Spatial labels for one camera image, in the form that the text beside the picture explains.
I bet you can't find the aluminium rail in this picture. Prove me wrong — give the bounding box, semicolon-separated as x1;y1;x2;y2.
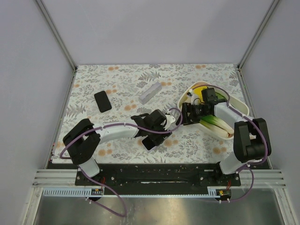
32;169;77;187

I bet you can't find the black smartphone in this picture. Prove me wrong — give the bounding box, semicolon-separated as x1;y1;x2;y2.
142;137;156;151

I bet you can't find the yellow toy vegetable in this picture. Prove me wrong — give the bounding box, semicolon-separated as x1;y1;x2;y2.
192;86;208;101

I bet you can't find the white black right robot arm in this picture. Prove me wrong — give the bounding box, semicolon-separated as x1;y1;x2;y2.
179;84;271;175

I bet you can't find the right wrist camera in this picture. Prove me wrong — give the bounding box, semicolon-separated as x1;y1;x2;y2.
187;90;200;105

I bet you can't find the clear acrylic block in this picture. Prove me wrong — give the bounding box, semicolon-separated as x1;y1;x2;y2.
138;82;162;105

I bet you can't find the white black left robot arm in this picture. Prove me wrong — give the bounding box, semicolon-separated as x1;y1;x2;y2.
63;110;175;177

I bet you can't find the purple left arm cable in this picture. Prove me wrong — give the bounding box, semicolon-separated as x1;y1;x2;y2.
60;107;183;218

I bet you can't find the black phone on table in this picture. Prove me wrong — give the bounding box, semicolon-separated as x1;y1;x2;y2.
94;91;112;113

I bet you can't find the floral tablecloth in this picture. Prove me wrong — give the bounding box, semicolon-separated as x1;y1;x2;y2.
51;64;249;164

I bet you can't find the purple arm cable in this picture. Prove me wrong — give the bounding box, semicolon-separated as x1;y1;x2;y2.
189;84;269;203
60;107;183;218

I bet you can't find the toy bok choy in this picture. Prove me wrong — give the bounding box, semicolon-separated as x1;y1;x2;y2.
200;115;234;138

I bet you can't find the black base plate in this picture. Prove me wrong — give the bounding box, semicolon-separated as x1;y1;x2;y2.
74;163;242;195

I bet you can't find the white oval basket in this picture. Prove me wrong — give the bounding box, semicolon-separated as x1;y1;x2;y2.
177;81;249;141

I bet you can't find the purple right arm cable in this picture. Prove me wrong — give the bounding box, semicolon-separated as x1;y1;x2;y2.
189;84;269;203

